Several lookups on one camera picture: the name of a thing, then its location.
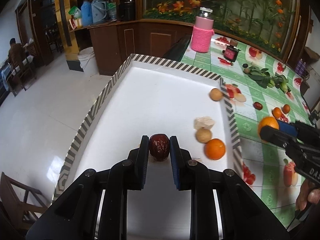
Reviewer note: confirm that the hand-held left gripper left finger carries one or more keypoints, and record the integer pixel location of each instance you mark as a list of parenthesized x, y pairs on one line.
[(143, 162)]

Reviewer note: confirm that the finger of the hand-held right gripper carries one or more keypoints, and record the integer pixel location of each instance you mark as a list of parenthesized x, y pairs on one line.
[(273, 136), (287, 127)]

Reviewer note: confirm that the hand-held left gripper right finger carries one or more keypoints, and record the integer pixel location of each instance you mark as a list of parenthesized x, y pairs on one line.
[(175, 163)]

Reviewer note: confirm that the medium orange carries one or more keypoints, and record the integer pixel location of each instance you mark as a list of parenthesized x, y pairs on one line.
[(267, 123)]

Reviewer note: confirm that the large wrinkled red date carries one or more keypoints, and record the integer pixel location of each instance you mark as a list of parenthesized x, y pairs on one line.
[(159, 147)]

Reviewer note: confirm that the small tangerine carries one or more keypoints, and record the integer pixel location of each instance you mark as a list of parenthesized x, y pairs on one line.
[(215, 149)]

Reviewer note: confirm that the sugar cane piece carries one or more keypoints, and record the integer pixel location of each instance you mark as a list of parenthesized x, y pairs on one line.
[(204, 123)]

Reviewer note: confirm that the white tray with striped rim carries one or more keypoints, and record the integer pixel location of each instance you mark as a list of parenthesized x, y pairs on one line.
[(155, 100)]

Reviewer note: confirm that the person's right hand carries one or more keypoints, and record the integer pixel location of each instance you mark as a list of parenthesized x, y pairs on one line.
[(307, 195)]

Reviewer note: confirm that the green patterned tablecloth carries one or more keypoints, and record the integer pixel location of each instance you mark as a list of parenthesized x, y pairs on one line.
[(262, 155)]

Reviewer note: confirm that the small dark red date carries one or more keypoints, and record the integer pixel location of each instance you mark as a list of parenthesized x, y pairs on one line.
[(257, 105)]

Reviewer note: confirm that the bok choy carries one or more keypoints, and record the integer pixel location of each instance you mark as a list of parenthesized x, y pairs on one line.
[(258, 76), (282, 83)]

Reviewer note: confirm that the dark jar with cork lid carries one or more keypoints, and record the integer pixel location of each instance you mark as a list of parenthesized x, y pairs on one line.
[(231, 53)]

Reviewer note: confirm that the white plastic bucket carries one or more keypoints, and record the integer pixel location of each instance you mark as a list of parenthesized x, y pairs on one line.
[(87, 60)]

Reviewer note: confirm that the wooden sideboard cabinet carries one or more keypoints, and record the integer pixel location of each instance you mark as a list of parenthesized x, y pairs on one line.
[(140, 42)]

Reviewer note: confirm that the glass jar with pink sleeve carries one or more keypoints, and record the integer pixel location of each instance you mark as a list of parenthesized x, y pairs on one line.
[(202, 35)]

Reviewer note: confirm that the wooden chair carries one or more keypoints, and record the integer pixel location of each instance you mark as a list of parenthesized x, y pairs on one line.
[(18, 73), (20, 195)]

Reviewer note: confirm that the clear plastic bottle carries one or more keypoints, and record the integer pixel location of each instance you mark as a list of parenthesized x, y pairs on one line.
[(112, 11)]

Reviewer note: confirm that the red and white box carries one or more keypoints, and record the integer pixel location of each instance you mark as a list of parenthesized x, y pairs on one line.
[(74, 23)]

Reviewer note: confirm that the grey thermos jug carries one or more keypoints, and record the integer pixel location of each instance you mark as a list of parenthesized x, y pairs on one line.
[(99, 9)]

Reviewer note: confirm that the bamboo and flower wall panel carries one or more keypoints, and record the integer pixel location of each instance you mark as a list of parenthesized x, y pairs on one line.
[(237, 5)]

